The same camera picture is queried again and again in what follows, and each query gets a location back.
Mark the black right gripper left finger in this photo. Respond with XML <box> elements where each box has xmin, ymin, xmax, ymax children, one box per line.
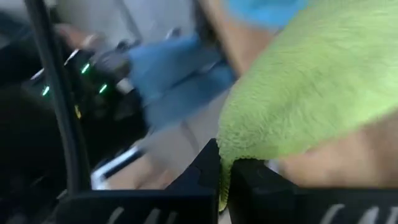
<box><xmin>55</xmin><ymin>138</ymin><xmax>222</xmax><ymax>224</ymax></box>

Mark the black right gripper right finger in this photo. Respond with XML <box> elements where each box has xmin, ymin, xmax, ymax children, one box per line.
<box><xmin>228</xmin><ymin>157</ymin><xmax>398</xmax><ymax>224</ymax></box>

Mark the lime green microfiber towel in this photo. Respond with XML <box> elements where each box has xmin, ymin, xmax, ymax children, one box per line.
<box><xmin>215</xmin><ymin>0</ymin><xmax>398</xmax><ymax>213</ymax></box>

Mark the blue smooth microfiber towel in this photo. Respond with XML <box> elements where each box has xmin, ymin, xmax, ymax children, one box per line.
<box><xmin>225</xmin><ymin>0</ymin><xmax>310</xmax><ymax>28</ymax></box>

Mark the person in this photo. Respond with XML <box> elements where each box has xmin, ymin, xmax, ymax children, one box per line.
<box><xmin>127</xmin><ymin>32</ymin><xmax>236</xmax><ymax>131</ymax></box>

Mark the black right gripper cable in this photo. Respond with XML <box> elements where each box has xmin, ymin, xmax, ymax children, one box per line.
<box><xmin>24</xmin><ymin>0</ymin><xmax>91</xmax><ymax>194</ymax></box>

